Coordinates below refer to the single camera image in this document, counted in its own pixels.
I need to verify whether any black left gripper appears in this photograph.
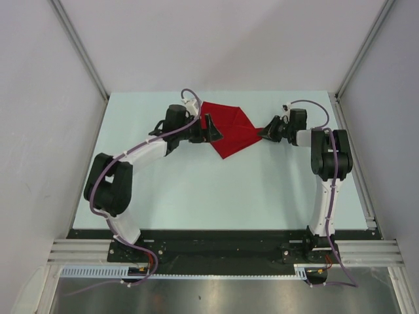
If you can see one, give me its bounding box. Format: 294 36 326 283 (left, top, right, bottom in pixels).
176 114 222 143

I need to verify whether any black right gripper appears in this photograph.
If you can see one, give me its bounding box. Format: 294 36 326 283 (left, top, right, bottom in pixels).
257 116 293 143

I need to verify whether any red cloth napkin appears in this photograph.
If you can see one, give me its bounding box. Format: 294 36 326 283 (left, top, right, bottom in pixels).
202 101 262 159

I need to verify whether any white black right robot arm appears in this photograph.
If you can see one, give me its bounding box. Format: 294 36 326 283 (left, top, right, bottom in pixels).
258 107 353 262

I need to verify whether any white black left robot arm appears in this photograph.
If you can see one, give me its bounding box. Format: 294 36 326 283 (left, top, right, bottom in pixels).
83 100 223 262

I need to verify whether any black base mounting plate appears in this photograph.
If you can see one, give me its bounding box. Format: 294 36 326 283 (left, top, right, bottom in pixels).
67 228 383 277

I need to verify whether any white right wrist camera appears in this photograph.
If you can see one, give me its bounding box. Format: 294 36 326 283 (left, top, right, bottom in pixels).
282 102 291 122

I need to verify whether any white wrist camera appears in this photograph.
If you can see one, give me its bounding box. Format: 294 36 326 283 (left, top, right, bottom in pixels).
282 102 291 122
182 97 201 117

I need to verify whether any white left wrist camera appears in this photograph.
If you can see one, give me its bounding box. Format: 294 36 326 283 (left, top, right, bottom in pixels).
182 97 201 117

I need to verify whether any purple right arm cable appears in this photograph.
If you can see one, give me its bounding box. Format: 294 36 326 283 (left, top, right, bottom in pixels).
284 99 359 288

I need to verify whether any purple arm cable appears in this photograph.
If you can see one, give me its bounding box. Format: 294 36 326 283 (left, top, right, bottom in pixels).
62 88 202 297
284 99 359 288

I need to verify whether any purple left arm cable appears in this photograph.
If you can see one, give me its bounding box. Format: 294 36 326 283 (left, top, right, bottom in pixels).
62 88 202 297

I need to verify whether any left aluminium corner post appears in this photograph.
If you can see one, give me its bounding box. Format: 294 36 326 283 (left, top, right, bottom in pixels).
48 0 110 103

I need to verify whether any aluminium corner post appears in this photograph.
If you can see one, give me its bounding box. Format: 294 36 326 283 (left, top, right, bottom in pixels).
335 0 397 100
48 0 110 103

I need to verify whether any right aluminium corner post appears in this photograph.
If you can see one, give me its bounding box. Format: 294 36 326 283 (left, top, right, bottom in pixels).
335 0 397 100

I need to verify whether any light blue cable duct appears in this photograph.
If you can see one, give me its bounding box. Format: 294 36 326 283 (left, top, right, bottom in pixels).
61 265 129 279

